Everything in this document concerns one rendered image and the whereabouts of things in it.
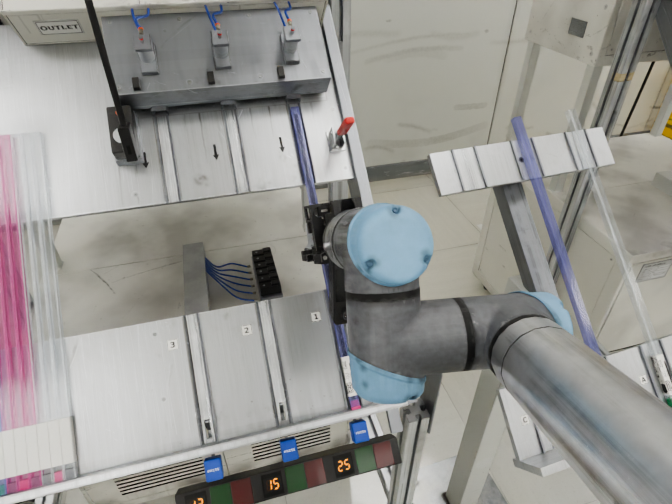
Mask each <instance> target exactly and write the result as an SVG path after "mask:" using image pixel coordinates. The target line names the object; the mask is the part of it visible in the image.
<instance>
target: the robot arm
mask: <svg viewBox="0 0 672 504"><path fill-rule="evenodd" d="M307 209H309V215H310V216H308V210H307ZM304 213H305V219H306V229H307V239H308V244H307V246H306V247H305V248H304V251H301V255H302V261H307V262H312V261H314V264H328V263H329V313H330V315H331V317H332V319H333V322H334V324H335V325H341V324H346V323H347V327H348V344H349V347H348V348H347V354H348V356H349V360H350V370H351V380H352V387H353V389H354V390H355V392H356V393H357V394H358V395H359V396H360V397H361V398H363V399H365V400H367V401H370V402H373V403H378V404H402V403H406V402H407V401H408V400H415V399H417V398H418V397H420V396H421V395H422V393H423V392H424V388H425V382H426V375H430V374H440V373H451V372H462V371H473V370H484V369H490V370H491V371H492V372H493V373H494V375H495V376H496V377H497V379H498V380H499V381H500V382H501V383H502V385H503V386H504V387H505V388H506V390H507V391H508V392H509V393H510V394H511V396H512V397H513V398H514V399H515V400H516V402H517V403H518V404H519V405H520V406H521V408H522V409H523V410H524V411H525V412H526V414H527V415H528V416H529V417H530V418H531V420H532V421H533V422H534V423H535V425H536V426H537V427H538V428H539V429H540V431H541V432H542V433H543V434H544V435H545V437H546V438H547V439H548V440H549V441H550V443H551V444H552V445H553V446H554V447H555V449H556V450H557V451H558V452H559V453H560V455H561V456H562V457H563V458H564V460H565V461H566V462H567V463H568V464H569V466H570V467H571V468H572V469H573V470H574V472H575V473H576V474H577V475H578V476H579V478H580V479H581V480H582V481H583V482H584V484H585V485H586V486H587V487H588V489H589V490H590V491H591V492H592V493H593V495H594V496H595V497H596V498H597V499H598V501H599V502H600V503H601V504H672V408H671V407H669V406H668V405H667V404H665V403H664V402H663V401H661V400H660V399H659V398H657V397H656V396H654V395H653V394H652V393H650V392H649V391H648V390H646V389H645V388H644V387H642V386H641V385H640V384H638V383H637V382H635V381H634V380H633V379H631V378H630V377H629V376H627V375H626V374H625V373H623V372H622V371H621V370H619V369H618V368H616V367H615V366H614V365H612V364H611V363H610V362H608V361H607V360H606V359H604V358H603V357H602V356H600V355H599V354H597V353H596V352H595V351H593V350H592V349H591V348H589V347H588V346H587V345H585V344H584V343H583V342H581V341H580V340H578V339H577V338H576V337H574V336H573V325H572V321H571V317H570V315H569V312H568V311H567V310H566V309H564V308H563V303H562V301H561V300H560V299H559V298H557V297H556V296H554V295H553V294H550V293H547V292H526V291H514V292H510V293H507V294H495V295H482V296H470V297H457V298H445V299H432V300H421V298H420V286H419V276H420V275H422V274H423V272H424V271H425V270H426V269H427V266H428V264H429V262H430V260H431V257H432V255H433V249H434V242H433V236H432V232H431V229H430V227H429V225H428V224H427V222H426V221H425V219H424V218H423V217H422V216H421V215H420V214H419V213H418V212H416V211H415V210H413V209H411V208H409V207H406V206H403V205H395V204H390V203H375V204H371V205H368V206H366V207H362V200H361V197H354V198H348V199H340V200H334V201H330V202H327V203H321V204H314V205H308V206H305V207H304ZM319 216H320V217H319ZM322 218H323V219H322Z"/></svg>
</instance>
